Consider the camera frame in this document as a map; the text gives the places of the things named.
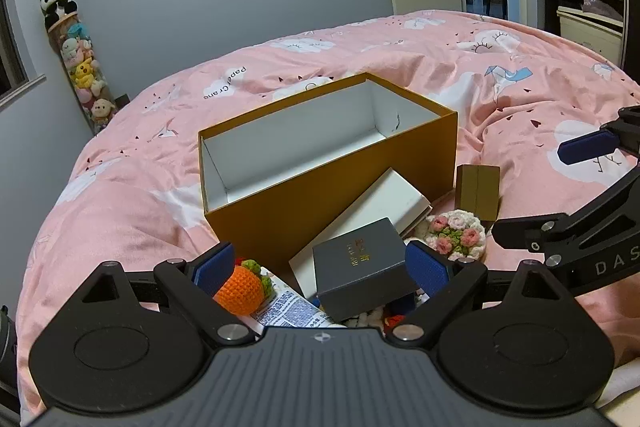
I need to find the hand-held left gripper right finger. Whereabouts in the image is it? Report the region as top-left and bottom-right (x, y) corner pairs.
(384, 240), (566, 350)

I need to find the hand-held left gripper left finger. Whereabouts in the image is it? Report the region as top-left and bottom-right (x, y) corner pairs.
(80, 241), (256, 349)

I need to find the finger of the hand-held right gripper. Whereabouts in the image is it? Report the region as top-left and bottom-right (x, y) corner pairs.
(557, 105), (640, 166)
(491, 167), (640, 269)

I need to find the orange crochet fruit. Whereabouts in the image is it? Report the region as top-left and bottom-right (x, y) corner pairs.
(214, 259), (275, 317)

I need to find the white crochet bear with bouquet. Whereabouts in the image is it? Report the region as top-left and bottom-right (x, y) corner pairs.
(417, 209), (488, 264)

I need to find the grey gift box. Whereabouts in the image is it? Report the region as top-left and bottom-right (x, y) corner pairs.
(312, 217), (420, 325)

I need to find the white box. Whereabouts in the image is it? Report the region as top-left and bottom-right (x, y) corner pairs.
(288, 167), (433, 300)

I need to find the white printed packet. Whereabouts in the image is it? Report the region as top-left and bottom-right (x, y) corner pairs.
(250, 274), (351, 330)

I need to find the small gold box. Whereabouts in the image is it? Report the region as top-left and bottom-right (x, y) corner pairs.
(455, 164), (502, 222)

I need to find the orange cardboard box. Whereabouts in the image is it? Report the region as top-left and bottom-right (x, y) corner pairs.
(198, 72), (459, 280)

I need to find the pink printed blanket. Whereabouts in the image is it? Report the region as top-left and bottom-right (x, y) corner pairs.
(15, 9), (640, 413)

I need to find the purple bag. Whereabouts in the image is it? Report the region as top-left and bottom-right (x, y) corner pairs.
(582, 0), (625, 20)

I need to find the clear tube of plush toys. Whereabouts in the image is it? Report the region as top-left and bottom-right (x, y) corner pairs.
(47, 14), (118, 134)

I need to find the panda plush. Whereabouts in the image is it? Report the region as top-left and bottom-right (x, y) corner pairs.
(40, 0), (78, 28)

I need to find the window frame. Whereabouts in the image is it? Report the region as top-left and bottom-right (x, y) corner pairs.
(0, 0), (48, 108)

